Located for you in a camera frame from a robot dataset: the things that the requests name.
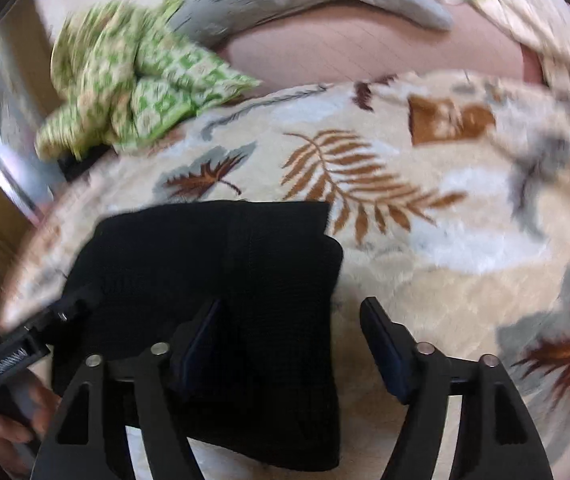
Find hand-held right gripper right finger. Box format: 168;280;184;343
360;297;556;480

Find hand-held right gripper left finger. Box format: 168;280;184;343
30;299;226;480

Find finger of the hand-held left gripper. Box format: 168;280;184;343
52;284;102;324

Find black pants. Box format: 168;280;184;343
51;200;344;471

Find person's left hand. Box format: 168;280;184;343
0;382;62;462

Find leaf print fleece blanket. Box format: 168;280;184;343
0;72;570;480

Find green checked quilt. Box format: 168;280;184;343
35;0;263;161

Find pink bedsheet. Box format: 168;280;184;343
217;2;548;98

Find white patterned cloth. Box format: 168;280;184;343
432;0;570;106

